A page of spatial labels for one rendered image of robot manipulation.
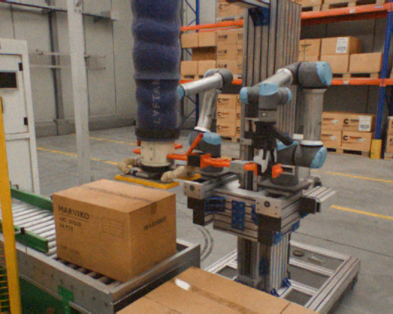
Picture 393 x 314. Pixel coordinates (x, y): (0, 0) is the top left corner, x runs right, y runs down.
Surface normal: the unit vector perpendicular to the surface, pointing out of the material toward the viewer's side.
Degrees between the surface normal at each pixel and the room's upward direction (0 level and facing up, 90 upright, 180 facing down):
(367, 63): 93
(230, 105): 91
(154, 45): 74
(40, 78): 90
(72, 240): 90
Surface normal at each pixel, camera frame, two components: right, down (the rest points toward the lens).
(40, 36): 0.79, 0.13
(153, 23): 0.06, -0.10
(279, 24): -0.62, 0.16
